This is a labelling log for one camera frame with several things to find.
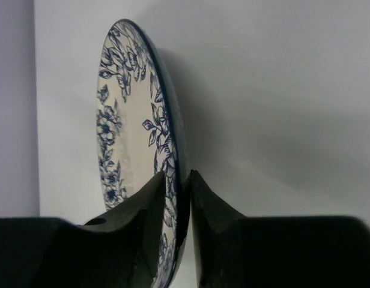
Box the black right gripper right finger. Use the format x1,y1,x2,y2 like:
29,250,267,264
188,170,370,287

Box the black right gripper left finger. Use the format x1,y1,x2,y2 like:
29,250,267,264
0,172,165,287

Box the blue floral white plate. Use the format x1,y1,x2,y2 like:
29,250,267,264
96,19,190,287

